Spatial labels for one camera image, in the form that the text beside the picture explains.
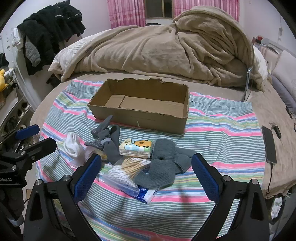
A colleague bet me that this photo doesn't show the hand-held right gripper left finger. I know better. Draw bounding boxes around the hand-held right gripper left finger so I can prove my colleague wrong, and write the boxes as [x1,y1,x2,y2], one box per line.
[23,154,102,241]

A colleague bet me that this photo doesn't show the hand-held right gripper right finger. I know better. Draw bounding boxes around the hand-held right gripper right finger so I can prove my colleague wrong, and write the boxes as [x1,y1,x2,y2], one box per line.
[191,153,271,241]

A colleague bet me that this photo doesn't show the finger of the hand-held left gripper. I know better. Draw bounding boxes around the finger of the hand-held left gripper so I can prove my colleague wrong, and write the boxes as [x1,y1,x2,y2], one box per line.
[15,124,40,141]
[14,137,57,166]

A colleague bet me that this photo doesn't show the grey knit sock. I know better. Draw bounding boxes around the grey knit sock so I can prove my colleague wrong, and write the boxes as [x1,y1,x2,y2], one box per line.
[172,148,197,174]
[134,139,177,189]

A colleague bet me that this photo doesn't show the white sock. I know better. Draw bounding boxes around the white sock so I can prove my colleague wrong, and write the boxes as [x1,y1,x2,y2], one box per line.
[63,132,93,167]

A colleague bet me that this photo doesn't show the bag of cotton swabs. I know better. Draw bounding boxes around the bag of cotton swabs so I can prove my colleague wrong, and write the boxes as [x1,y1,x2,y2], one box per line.
[99,159,152,193]

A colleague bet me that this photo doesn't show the dark grey grip socks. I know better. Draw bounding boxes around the dark grey grip socks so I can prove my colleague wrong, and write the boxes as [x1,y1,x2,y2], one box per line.
[84,115,122,166]

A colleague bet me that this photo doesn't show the cartoon print tissue pack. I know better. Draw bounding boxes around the cartoon print tissue pack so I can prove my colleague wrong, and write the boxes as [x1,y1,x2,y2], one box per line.
[119,138,154,159]

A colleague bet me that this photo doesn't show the blue white tissue pack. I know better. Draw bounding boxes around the blue white tissue pack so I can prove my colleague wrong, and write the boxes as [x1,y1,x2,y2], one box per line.
[126,185,160,204]

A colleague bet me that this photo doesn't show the brown cardboard box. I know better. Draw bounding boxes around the brown cardboard box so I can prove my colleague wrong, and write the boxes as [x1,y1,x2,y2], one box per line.
[87,78,190,135]

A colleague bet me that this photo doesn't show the metal shelf rack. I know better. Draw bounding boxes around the metal shelf rack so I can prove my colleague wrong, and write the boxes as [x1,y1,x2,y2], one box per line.
[0,67,33,149]

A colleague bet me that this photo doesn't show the striped cloth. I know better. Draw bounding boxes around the striped cloth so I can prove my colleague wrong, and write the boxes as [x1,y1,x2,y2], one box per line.
[36,79,266,241]

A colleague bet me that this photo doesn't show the yellow plush toy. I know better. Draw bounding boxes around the yellow plush toy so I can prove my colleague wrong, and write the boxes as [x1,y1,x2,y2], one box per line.
[0,69,7,91]

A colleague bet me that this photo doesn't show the black smartphone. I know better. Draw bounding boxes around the black smartphone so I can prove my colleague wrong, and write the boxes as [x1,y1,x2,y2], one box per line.
[262,126,277,164]

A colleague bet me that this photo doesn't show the white plastic bag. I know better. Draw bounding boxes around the white plastic bag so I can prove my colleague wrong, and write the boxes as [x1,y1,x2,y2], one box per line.
[269,192,292,225]

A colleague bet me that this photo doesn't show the grey knit garment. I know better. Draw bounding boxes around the grey knit garment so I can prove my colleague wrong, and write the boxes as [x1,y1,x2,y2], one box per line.
[24,38,41,66]

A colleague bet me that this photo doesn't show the black charger adapter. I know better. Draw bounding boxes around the black charger adapter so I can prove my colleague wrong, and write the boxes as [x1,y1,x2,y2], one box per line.
[269,123,282,139]

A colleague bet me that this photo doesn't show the white quilted duvet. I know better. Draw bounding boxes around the white quilted duvet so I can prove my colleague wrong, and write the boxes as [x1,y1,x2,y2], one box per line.
[48,35,93,75]

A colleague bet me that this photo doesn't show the white garment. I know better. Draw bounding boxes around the white garment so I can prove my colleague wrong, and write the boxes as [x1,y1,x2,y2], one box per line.
[10,27,26,45]

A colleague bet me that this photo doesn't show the pile of black clothes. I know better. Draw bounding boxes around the pile of black clothes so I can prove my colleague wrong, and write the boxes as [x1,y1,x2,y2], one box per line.
[16,0,86,76]

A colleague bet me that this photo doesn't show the white pillow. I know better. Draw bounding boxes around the white pillow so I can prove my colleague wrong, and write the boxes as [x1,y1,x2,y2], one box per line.
[252,45,269,81]

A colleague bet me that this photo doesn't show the grey pillow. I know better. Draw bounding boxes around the grey pillow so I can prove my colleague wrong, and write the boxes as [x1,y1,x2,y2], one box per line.
[270,50,296,93]

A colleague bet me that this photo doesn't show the beige fleece blanket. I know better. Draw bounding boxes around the beige fleece blanket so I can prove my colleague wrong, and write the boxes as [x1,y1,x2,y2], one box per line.
[48,6,266,93]

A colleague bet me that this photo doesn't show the pink curtain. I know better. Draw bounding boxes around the pink curtain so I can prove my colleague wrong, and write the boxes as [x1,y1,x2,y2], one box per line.
[173,0,240,21]
[107,0,147,29]

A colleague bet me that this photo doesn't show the window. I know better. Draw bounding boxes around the window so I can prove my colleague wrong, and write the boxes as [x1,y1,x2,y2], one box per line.
[144,0,174,19]

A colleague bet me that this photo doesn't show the black charging cable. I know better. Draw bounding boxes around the black charging cable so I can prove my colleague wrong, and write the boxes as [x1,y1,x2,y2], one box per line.
[264,162,275,200]

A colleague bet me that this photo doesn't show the white wall cable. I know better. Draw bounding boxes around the white wall cable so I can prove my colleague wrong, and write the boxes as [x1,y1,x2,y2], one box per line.
[277,14,284,37]

